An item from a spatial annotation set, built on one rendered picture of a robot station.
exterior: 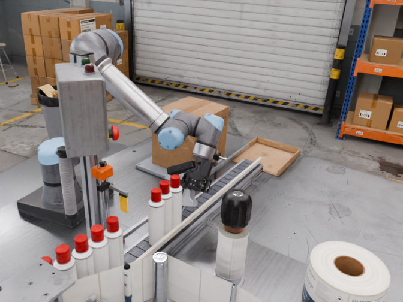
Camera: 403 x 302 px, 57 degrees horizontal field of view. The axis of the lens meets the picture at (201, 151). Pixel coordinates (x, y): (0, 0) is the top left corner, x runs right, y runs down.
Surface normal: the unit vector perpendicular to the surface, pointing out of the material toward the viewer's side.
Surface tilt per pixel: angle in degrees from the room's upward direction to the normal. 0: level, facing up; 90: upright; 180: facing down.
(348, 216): 0
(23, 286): 0
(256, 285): 0
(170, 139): 89
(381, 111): 90
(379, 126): 90
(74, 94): 90
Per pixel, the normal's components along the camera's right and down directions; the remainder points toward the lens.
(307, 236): 0.05, -0.90
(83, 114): 0.37, 0.42
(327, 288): -0.76, 0.25
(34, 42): -0.32, 0.38
